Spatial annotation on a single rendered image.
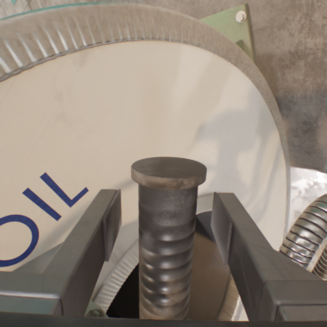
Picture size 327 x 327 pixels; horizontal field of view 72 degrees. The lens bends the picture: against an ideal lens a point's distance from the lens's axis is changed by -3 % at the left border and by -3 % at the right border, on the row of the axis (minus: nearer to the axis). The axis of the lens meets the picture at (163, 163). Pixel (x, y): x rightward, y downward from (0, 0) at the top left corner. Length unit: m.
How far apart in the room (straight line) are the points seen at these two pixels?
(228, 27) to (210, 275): 0.87
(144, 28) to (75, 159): 0.19
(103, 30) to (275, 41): 0.72
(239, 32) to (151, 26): 0.64
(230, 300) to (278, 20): 0.89
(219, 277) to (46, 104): 0.72
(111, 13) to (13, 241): 0.27
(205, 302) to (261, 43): 0.90
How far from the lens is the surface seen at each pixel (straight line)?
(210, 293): 0.86
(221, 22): 0.99
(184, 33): 0.40
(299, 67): 0.94
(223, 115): 0.48
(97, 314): 0.24
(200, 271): 0.87
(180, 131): 0.38
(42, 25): 0.28
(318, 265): 0.27
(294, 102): 0.99
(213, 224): 0.16
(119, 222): 0.16
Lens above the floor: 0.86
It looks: 30 degrees down
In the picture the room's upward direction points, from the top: 131 degrees counter-clockwise
